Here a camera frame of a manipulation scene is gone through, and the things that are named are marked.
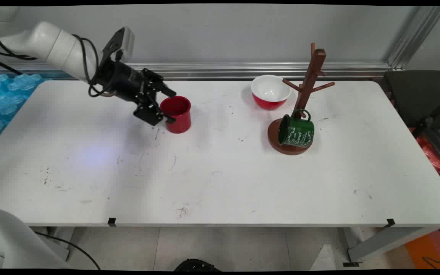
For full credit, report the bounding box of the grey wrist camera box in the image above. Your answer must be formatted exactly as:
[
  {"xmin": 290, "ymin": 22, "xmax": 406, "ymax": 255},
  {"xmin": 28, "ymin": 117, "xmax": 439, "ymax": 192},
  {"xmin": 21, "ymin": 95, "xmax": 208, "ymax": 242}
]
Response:
[{"xmin": 103, "ymin": 27, "xmax": 136, "ymax": 64}]

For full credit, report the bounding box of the green enamel mug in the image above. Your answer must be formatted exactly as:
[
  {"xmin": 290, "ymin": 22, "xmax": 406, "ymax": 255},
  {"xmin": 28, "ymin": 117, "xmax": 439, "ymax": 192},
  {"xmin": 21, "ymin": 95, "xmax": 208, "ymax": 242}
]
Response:
[{"xmin": 278, "ymin": 109, "xmax": 315, "ymax": 147}]

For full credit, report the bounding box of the long aluminium wall rail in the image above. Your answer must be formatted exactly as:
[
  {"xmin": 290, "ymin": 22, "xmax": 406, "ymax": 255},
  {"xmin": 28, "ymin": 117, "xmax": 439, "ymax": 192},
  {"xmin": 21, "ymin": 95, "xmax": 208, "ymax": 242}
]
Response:
[{"xmin": 0, "ymin": 62, "xmax": 393, "ymax": 81}]

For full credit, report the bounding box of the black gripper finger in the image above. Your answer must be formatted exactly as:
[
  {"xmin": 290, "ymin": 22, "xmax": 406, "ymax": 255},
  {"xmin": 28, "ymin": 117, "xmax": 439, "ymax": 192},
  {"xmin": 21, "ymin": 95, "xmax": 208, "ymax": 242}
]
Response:
[
  {"xmin": 133, "ymin": 94, "xmax": 176, "ymax": 127},
  {"xmin": 143, "ymin": 69, "xmax": 177, "ymax": 97}
]

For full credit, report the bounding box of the red plastic bag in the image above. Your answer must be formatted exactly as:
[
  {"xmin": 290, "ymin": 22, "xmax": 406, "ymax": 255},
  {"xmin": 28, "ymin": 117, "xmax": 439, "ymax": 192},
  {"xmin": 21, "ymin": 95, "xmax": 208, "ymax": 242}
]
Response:
[{"xmin": 409, "ymin": 128, "xmax": 440, "ymax": 177}]

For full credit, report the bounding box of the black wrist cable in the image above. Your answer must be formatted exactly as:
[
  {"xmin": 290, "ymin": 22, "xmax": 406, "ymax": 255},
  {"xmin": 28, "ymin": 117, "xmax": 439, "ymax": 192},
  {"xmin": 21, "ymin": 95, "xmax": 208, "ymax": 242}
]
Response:
[{"xmin": 72, "ymin": 34, "xmax": 110, "ymax": 97}]

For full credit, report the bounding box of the red bowl white inside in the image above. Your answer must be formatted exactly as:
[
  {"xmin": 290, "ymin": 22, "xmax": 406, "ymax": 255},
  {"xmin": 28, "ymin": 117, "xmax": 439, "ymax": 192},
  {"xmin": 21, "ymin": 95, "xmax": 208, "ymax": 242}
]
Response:
[{"xmin": 251, "ymin": 75, "xmax": 292, "ymax": 111}]

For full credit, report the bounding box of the blue bubble wrap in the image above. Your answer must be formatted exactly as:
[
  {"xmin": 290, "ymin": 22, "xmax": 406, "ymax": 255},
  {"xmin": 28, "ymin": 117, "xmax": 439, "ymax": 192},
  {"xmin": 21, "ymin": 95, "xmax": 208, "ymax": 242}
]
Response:
[{"xmin": 0, "ymin": 73, "xmax": 45, "ymax": 150}]

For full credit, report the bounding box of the black round floor object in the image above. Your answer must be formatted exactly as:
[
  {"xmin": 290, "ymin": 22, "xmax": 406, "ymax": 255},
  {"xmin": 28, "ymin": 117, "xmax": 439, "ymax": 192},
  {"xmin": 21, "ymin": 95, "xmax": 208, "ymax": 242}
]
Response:
[{"xmin": 174, "ymin": 259, "xmax": 221, "ymax": 272}]

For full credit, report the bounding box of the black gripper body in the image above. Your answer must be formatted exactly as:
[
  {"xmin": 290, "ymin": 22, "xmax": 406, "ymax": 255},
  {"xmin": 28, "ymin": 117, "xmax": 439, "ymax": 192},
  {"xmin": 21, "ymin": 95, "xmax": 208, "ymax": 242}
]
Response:
[{"xmin": 90, "ymin": 58, "xmax": 148, "ymax": 105}]

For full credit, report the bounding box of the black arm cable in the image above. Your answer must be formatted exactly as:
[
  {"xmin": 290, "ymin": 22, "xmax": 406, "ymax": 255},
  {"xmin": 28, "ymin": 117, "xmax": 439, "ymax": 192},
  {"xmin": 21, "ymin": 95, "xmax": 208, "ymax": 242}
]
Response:
[
  {"xmin": 0, "ymin": 28, "xmax": 38, "ymax": 61},
  {"xmin": 0, "ymin": 57, "xmax": 23, "ymax": 75}
]

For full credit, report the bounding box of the slanted aluminium frame post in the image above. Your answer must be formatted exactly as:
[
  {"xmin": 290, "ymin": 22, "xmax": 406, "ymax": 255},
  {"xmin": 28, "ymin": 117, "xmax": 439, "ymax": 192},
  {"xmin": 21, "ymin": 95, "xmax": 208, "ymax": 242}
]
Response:
[{"xmin": 386, "ymin": 6, "xmax": 440, "ymax": 70}]

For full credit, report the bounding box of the brown wooden mug tree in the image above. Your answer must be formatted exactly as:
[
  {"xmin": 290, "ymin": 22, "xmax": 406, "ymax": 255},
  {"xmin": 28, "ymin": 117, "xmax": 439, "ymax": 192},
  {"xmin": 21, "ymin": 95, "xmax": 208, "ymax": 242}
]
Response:
[{"xmin": 268, "ymin": 43, "xmax": 336, "ymax": 155}]

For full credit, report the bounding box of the black floor cable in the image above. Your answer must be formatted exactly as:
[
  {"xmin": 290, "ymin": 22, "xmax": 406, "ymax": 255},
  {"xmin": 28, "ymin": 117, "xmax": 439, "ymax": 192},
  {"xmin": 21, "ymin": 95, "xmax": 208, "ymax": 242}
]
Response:
[{"xmin": 33, "ymin": 231, "xmax": 102, "ymax": 270}]

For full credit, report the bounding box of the red enamel cup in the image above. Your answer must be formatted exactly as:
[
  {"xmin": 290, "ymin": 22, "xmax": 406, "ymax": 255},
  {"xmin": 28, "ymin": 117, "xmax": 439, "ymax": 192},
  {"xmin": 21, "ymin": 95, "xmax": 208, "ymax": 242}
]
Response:
[{"xmin": 160, "ymin": 95, "xmax": 192, "ymax": 134}]

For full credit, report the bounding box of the white rounded machine housing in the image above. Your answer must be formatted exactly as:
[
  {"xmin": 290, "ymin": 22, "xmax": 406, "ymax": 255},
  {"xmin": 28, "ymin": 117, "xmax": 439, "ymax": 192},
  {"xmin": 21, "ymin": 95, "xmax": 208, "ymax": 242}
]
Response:
[{"xmin": 0, "ymin": 208, "xmax": 71, "ymax": 270}]

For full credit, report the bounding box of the grey table leg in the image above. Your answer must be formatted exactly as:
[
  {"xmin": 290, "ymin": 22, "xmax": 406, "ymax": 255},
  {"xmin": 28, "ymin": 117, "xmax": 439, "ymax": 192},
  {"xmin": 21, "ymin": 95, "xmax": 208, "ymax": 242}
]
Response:
[{"xmin": 347, "ymin": 227, "xmax": 440, "ymax": 264}]

